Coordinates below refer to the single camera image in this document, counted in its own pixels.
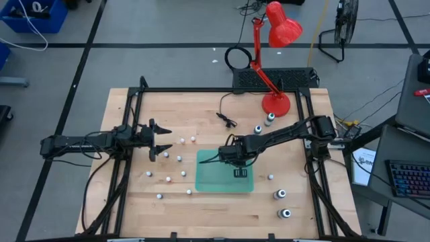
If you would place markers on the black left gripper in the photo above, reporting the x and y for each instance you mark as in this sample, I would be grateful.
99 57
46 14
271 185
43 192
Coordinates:
148 136

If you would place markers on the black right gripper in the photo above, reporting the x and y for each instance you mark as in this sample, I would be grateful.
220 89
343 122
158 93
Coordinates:
235 151

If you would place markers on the white ball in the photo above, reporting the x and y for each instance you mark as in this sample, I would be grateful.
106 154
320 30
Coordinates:
182 140
193 138

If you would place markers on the small orange food coloring bottle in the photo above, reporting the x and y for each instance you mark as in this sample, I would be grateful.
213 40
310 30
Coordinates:
168 179

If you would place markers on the large purple-tipped coloring bottle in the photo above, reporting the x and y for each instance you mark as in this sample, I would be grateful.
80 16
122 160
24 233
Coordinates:
279 194

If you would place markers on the large blue-tipped coloring bottle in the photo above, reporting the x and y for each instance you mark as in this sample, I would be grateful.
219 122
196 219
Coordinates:
257 129

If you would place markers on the small red food coloring bottle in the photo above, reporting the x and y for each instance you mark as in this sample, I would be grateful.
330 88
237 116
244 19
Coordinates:
188 192

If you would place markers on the large black-tipped coloring bottle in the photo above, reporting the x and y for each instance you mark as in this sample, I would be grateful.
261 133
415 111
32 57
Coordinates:
285 213

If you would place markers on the large green-tipped coloring bottle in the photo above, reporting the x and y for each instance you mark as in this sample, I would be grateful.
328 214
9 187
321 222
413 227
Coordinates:
270 118

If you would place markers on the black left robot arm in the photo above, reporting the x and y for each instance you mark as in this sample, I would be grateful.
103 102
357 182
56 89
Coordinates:
67 142

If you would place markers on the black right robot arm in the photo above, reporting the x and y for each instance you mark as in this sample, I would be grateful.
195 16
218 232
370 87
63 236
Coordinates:
285 132

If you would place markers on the translucent green plastic bin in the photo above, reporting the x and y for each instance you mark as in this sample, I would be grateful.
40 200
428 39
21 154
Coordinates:
215 178

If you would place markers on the red desk lamp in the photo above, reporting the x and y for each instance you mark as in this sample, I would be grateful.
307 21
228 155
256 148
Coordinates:
276 104

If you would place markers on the black perforated computer case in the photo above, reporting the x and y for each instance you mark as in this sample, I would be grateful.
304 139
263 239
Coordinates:
292 79

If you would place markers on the white printed paper sheet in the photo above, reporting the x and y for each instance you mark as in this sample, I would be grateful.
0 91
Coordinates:
364 166

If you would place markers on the large blue storage bin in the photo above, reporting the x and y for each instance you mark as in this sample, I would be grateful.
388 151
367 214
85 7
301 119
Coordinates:
50 23

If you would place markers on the backlit black keyboard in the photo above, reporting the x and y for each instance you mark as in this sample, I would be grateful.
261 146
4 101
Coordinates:
410 179

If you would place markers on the small blue storage bin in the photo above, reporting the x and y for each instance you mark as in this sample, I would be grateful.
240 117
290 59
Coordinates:
3 55

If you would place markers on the dark grey desk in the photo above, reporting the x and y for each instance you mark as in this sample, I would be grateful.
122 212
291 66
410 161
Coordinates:
413 107

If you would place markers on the black floor fan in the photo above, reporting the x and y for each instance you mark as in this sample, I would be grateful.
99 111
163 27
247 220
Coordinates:
346 20

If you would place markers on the red hand tool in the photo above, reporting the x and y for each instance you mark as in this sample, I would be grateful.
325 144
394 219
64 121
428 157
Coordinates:
421 92

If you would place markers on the black desk device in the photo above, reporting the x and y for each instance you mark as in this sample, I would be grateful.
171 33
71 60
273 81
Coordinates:
425 69

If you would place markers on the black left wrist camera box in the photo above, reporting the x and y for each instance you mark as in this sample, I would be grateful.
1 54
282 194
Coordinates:
124 130

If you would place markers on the black aluminium table frame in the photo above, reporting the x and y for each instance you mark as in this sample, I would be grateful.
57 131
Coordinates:
218 89

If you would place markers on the grey metal base plate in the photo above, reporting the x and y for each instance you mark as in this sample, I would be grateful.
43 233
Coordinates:
13 81

